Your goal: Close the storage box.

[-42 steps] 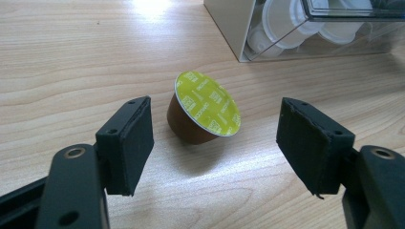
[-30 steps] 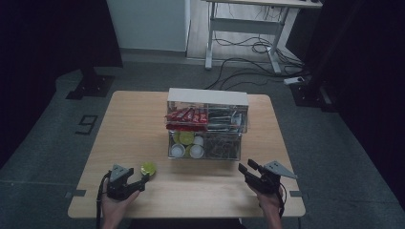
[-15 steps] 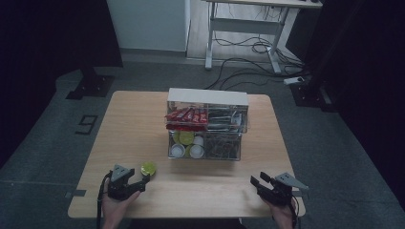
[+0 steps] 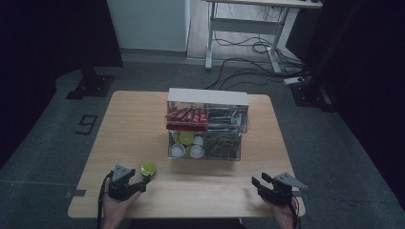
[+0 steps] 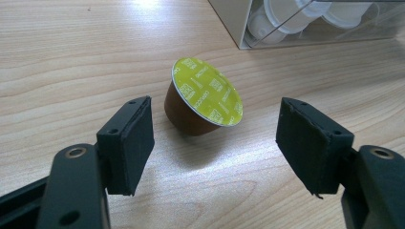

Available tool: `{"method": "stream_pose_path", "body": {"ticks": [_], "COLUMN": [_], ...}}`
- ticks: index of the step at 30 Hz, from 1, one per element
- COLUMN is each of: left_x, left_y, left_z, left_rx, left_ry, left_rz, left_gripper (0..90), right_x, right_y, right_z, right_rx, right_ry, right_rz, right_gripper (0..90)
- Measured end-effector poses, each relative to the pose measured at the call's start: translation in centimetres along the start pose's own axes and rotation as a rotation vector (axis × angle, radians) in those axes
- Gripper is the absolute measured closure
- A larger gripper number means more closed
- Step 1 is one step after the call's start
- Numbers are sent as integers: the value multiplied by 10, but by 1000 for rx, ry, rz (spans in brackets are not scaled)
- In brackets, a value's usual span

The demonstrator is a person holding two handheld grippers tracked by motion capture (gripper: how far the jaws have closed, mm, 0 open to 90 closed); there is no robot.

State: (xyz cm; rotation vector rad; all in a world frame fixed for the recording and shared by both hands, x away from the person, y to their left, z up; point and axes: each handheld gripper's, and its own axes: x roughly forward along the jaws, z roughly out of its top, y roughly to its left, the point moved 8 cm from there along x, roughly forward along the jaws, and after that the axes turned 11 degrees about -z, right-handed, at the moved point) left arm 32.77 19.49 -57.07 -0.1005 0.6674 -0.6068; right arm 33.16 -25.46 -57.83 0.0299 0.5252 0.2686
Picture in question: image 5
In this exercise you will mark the white coffee capsule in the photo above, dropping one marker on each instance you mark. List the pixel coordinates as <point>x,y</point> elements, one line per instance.
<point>313,8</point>
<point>262,27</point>
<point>286,16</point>
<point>345,14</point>

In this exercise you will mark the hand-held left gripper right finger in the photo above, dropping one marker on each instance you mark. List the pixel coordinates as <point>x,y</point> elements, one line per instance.
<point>310,149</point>

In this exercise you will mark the brown capsule with green lid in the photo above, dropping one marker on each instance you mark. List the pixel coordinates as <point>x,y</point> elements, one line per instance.
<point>207,92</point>

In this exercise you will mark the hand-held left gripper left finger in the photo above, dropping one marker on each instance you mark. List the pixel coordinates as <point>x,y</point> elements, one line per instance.
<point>130,149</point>

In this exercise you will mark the clear plastic capsule box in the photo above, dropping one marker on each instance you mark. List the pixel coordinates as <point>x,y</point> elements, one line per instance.
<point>229,16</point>

